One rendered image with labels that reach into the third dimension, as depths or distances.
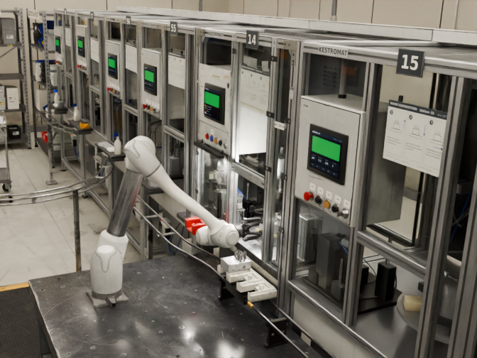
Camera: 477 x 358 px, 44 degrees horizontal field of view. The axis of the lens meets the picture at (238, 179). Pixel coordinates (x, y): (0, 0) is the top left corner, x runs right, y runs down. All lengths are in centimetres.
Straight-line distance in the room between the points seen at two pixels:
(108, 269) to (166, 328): 43
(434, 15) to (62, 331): 541
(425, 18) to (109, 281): 512
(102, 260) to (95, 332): 37
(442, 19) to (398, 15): 70
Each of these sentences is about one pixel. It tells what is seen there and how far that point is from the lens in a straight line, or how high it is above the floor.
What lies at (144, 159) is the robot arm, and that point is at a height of 143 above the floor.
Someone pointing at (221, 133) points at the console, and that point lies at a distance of 334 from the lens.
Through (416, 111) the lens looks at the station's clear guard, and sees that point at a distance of 211.
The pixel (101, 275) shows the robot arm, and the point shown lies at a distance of 310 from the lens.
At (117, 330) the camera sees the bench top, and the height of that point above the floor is 68.
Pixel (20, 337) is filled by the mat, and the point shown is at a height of 1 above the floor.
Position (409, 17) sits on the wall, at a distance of 739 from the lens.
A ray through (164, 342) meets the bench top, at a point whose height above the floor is 68.
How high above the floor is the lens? 218
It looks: 16 degrees down
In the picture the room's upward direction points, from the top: 2 degrees clockwise
